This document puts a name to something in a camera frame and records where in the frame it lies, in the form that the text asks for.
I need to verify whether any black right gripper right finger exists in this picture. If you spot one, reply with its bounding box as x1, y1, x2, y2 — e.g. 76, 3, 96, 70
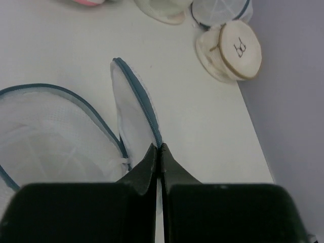
159, 144, 309, 242

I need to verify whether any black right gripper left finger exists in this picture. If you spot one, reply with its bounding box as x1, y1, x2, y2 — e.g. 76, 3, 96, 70
1, 145, 158, 242

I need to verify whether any white mesh bag blue zipper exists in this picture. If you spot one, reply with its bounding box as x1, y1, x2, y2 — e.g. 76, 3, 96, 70
1, 57, 163, 212

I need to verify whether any beige laundry bag near right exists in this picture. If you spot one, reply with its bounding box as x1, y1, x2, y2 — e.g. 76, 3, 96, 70
195, 20, 262, 83

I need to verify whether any beige laundry bag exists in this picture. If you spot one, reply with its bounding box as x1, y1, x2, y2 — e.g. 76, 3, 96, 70
134, 0, 193, 25
195, 20, 262, 83

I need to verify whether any white mesh bag blue trim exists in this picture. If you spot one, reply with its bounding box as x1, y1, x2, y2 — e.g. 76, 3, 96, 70
190, 0, 253, 31

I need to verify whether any beige laundry bag far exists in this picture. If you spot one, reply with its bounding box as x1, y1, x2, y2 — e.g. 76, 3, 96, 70
134, 0, 193, 25

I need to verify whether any white mesh bag pink trim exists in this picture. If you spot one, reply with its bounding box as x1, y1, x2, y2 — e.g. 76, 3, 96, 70
73, 0, 105, 7

